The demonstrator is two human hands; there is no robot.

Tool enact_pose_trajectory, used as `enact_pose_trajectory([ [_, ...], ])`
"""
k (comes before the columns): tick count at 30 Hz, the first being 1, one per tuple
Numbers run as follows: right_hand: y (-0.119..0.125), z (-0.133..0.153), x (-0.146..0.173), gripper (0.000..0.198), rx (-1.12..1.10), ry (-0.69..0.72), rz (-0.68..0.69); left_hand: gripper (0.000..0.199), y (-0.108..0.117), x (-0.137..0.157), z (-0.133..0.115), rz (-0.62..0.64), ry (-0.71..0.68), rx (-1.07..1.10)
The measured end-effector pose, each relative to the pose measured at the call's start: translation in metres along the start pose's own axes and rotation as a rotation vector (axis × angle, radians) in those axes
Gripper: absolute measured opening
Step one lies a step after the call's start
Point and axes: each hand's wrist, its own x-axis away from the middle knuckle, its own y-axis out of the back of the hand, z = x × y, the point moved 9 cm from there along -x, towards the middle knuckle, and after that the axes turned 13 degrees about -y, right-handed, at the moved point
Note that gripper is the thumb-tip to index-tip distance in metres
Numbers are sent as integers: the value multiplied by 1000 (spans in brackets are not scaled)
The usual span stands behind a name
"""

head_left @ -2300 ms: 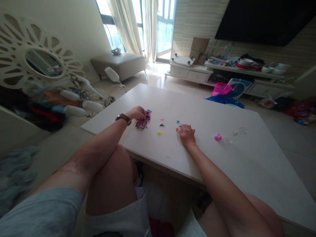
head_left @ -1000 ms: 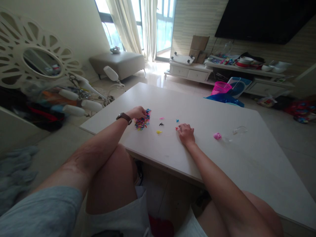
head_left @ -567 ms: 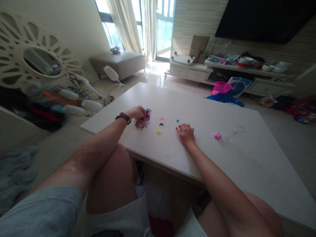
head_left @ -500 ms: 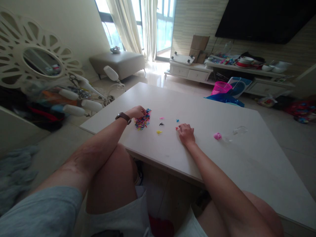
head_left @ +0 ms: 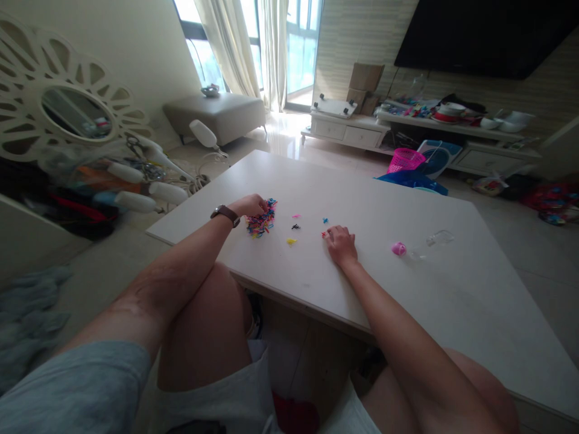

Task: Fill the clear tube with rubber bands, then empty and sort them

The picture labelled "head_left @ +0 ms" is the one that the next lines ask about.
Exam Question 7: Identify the white lamp with oblong shades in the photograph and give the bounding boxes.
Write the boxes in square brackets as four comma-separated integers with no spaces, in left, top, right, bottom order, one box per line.
[106,119,230,214]

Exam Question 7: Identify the person's left fingers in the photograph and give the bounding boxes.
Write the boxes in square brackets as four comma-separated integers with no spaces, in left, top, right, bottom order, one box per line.
[247,193,271,218]

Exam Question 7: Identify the small cardboard box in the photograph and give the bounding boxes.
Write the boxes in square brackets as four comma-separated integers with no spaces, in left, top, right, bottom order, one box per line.
[345,87,380,116]

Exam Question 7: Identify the white flower-shaped mirror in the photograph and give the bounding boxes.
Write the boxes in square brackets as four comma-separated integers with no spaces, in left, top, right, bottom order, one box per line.
[0,12,156,160]

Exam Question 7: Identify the pile of bags and clothes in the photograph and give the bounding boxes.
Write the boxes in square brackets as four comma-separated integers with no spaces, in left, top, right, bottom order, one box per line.
[0,153,150,241]

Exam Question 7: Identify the blue plastic bag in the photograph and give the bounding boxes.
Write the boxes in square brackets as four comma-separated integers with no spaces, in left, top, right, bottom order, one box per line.
[373,168,449,197]

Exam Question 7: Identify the clear plastic jar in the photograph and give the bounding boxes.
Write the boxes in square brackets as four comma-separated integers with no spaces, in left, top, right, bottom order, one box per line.
[408,229,455,263]

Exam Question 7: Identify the pink plastic basket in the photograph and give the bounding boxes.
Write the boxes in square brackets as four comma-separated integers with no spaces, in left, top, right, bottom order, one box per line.
[388,148,427,176]

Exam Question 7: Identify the person's right fingers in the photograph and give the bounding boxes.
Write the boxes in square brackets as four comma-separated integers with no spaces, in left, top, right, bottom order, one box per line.
[325,225,356,243]

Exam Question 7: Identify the cream curtains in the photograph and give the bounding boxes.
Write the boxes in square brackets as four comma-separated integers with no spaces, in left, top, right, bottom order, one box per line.
[193,0,290,113]

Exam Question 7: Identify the black television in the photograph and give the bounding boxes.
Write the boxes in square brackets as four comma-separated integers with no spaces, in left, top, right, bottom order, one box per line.
[394,0,579,82]

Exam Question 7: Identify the white board with black wheels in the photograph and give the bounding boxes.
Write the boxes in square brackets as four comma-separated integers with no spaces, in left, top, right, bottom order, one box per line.
[311,93,359,119]

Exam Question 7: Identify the person's right hand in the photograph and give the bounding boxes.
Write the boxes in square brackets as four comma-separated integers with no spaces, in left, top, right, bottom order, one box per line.
[325,225,359,268]

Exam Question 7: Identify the white low cabinet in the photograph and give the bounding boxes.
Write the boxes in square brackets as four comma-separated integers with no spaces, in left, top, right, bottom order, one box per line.
[300,100,543,178]

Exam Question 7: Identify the grey-blue fluffy cloth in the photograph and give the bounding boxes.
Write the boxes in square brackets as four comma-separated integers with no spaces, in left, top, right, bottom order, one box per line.
[0,265,73,394]

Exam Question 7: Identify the clear bag with red contents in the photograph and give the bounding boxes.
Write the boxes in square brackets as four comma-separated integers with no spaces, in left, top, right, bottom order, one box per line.
[471,174,510,198]

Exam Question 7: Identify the window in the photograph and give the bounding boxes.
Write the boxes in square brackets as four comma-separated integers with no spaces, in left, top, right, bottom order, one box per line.
[173,0,326,112]

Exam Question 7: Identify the person's left hand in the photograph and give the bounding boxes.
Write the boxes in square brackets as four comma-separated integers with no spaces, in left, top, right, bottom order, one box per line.
[228,193,271,221]

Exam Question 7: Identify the pile of colourful small clips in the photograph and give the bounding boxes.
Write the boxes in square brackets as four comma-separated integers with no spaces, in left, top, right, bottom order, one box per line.
[244,197,279,239]

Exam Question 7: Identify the red patterned bag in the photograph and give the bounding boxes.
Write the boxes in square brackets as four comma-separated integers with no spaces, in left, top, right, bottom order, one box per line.
[520,181,579,227]

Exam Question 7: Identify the large cardboard box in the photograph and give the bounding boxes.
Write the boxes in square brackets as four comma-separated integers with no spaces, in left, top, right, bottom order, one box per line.
[348,62,386,91]

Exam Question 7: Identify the person's legs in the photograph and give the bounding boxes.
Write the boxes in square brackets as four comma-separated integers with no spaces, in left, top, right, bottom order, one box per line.
[156,262,522,434]

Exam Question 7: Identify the red cloth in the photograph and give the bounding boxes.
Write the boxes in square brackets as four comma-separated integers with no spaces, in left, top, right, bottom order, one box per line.
[271,392,321,434]

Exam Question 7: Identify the grey upholstered bench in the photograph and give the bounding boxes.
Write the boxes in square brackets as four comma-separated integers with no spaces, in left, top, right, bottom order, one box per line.
[162,92,268,146]

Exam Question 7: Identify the blue and white fan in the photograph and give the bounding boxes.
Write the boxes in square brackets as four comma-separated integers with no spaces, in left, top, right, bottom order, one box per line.
[416,139,466,180]

